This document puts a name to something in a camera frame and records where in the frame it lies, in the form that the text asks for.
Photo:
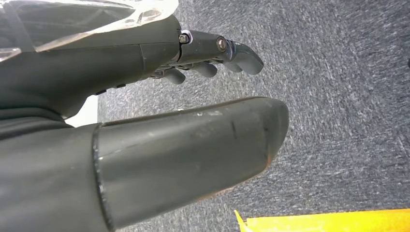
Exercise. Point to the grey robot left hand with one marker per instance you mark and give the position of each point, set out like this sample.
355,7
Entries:
179,150

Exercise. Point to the clear plastic cover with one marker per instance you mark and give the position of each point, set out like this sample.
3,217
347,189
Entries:
153,12

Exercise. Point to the robot left arm ribbed sleeve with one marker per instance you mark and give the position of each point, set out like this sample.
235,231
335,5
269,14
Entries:
25,123

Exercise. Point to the yellow board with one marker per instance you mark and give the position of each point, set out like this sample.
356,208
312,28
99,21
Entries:
320,222

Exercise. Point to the dark grey carpet mat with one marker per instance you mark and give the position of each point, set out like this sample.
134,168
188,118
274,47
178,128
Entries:
336,112

